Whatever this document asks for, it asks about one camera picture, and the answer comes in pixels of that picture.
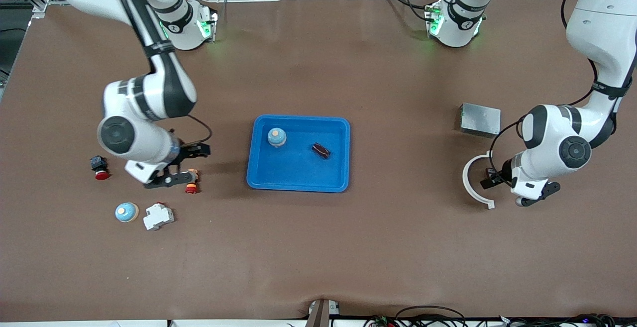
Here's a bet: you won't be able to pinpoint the blue plastic tray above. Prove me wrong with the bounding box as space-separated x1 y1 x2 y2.
246 114 351 193

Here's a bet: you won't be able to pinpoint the silver metal box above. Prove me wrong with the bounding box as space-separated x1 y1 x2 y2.
460 103 502 138

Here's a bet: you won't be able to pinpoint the white circuit breaker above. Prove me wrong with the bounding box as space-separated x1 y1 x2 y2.
143 202 175 231

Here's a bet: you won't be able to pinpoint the red emergency button blue body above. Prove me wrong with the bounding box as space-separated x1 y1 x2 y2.
90 155 110 181

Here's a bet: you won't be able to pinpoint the white curved plastic bracket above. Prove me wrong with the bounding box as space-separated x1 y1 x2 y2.
462 150 496 210

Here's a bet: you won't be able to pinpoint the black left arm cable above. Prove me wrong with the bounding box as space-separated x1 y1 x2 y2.
490 0 599 168

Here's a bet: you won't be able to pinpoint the black looped cables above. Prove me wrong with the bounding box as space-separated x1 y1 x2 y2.
363 306 468 327

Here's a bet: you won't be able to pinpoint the black cable bundle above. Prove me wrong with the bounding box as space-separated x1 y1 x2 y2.
498 313 618 327

